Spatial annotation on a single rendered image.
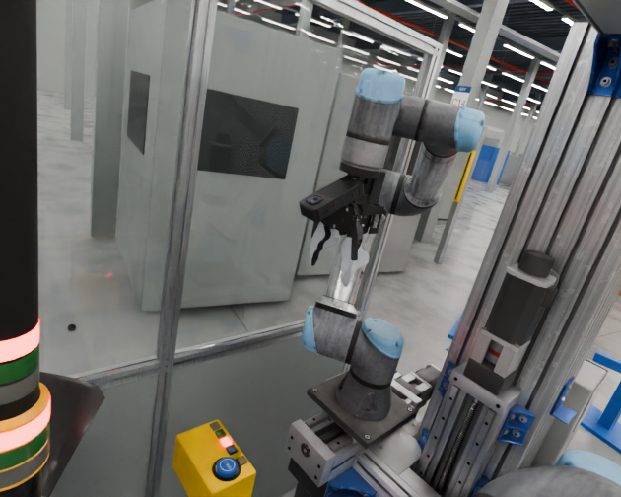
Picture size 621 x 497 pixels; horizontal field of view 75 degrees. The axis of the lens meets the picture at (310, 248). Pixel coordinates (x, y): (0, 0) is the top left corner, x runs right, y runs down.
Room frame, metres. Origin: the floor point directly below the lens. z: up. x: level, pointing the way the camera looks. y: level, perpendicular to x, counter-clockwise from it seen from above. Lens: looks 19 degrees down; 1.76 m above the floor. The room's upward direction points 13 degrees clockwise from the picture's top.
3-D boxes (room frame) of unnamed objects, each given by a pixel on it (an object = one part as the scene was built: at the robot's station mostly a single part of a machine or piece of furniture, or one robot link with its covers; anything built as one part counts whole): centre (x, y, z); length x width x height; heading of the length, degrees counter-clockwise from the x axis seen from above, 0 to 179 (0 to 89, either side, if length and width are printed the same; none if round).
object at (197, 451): (0.63, 0.10, 1.02); 0.16 x 0.10 x 0.11; 45
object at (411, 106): (0.82, -0.09, 1.78); 0.11 x 0.11 x 0.08; 79
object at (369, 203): (0.72, -0.06, 1.62); 0.09 x 0.08 x 0.12; 135
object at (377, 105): (0.72, -0.05, 1.78); 0.09 x 0.08 x 0.11; 169
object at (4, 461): (0.17, 0.15, 1.55); 0.04 x 0.04 x 0.01
